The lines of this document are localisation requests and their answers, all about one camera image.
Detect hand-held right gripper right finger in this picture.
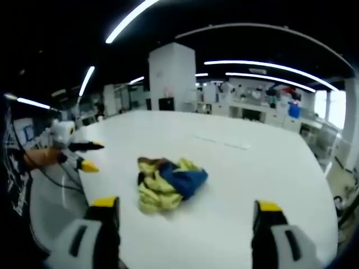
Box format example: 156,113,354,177
251,200,323,269

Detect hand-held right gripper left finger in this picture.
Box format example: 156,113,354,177
46,196,121,269

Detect yellow and blue garment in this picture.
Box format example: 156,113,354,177
136,156,209,216

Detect black printed shirt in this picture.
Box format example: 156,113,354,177
0,105,36,253

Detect black monitor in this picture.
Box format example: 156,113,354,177
158,97,176,112

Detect white square pillar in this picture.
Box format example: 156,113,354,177
148,42,197,112

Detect blue container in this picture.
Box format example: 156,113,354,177
288,101,302,119

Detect white shelving with clutter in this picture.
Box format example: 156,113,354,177
196,80,317,132

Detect grey cable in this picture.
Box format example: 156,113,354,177
39,162,85,194

